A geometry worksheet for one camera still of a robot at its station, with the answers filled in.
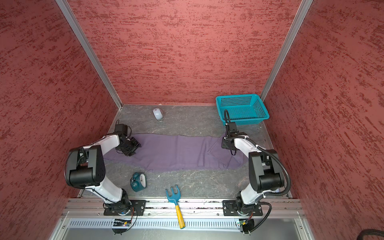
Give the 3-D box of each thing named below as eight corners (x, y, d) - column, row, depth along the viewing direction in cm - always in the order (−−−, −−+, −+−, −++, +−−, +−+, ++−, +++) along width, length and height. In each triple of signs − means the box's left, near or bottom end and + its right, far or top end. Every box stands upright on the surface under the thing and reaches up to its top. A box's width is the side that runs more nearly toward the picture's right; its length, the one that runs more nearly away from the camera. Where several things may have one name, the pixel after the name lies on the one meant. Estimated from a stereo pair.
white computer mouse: (157, 123, 112) (155, 115, 105) (154, 117, 116) (151, 109, 109) (164, 120, 114) (162, 112, 107) (160, 114, 118) (158, 106, 111)
